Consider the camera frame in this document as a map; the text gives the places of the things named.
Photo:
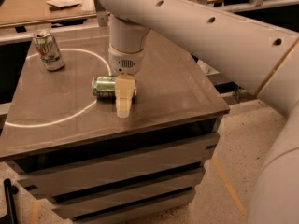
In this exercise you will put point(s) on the metal rail post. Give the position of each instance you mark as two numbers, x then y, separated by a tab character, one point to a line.
101	13

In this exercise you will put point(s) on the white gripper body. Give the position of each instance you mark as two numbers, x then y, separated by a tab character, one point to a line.
125	63

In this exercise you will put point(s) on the green soda can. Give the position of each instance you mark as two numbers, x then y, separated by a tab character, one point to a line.
103	87

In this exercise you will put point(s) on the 7up soda can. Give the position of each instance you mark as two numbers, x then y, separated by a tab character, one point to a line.
48	50

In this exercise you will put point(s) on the grey drawer cabinet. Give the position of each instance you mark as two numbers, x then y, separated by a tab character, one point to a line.
72	149

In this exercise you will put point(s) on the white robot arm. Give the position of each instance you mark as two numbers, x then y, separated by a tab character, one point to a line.
261	58

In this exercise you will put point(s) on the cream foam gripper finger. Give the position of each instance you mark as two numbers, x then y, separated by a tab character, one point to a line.
124	91

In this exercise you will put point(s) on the white paper sheets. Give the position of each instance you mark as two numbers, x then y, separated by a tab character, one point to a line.
64	3

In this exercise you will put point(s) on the black stand leg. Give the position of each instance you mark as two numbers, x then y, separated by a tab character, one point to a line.
10	191

